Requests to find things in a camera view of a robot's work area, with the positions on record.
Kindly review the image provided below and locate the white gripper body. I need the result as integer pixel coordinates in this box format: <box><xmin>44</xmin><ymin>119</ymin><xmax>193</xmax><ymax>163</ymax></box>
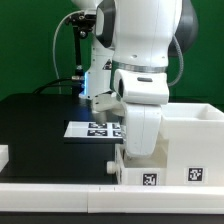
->
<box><xmin>122</xmin><ymin>103</ymin><xmax>162</xmax><ymax>157</ymax></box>

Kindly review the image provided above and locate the white drawer with knob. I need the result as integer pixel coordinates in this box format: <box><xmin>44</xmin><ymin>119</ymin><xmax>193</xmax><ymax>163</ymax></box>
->
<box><xmin>106</xmin><ymin>140</ymin><xmax>168</xmax><ymax>186</ymax></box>

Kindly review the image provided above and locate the white drawer cabinet housing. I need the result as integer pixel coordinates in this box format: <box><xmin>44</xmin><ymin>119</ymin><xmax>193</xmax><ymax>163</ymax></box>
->
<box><xmin>160</xmin><ymin>103</ymin><xmax>224</xmax><ymax>187</ymax></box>

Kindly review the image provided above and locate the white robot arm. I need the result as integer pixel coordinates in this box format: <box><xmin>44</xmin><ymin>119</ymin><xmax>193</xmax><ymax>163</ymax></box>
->
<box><xmin>71</xmin><ymin>0</ymin><xmax>198</xmax><ymax>157</ymax></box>

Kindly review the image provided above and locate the fiducial marker sheet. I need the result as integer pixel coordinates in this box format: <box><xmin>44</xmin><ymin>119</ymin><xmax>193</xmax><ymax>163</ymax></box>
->
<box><xmin>64</xmin><ymin>121</ymin><xmax>122</xmax><ymax>139</ymax></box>

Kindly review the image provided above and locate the black ribbed cable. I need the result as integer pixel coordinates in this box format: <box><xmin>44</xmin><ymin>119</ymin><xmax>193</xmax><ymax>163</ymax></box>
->
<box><xmin>167</xmin><ymin>34</ymin><xmax>185</xmax><ymax>88</ymax></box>

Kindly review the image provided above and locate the black camera on stand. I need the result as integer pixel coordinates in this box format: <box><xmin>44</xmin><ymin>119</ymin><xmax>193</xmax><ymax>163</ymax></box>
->
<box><xmin>53</xmin><ymin>9</ymin><xmax>98</xmax><ymax>81</ymax></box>

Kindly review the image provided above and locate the white left rail bar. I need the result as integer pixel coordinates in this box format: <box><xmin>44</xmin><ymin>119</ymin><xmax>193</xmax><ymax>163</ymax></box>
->
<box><xmin>0</xmin><ymin>145</ymin><xmax>9</xmax><ymax>172</ymax></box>

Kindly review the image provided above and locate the white rail bar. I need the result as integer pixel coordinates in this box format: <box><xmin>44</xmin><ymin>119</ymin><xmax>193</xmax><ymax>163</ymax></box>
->
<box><xmin>0</xmin><ymin>145</ymin><xmax>9</xmax><ymax>172</ymax></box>
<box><xmin>0</xmin><ymin>183</ymin><xmax>224</xmax><ymax>214</ymax></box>

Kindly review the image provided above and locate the white front rail bar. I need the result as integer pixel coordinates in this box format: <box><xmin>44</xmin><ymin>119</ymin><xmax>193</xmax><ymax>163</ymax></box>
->
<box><xmin>0</xmin><ymin>183</ymin><xmax>224</xmax><ymax>214</ymax></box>

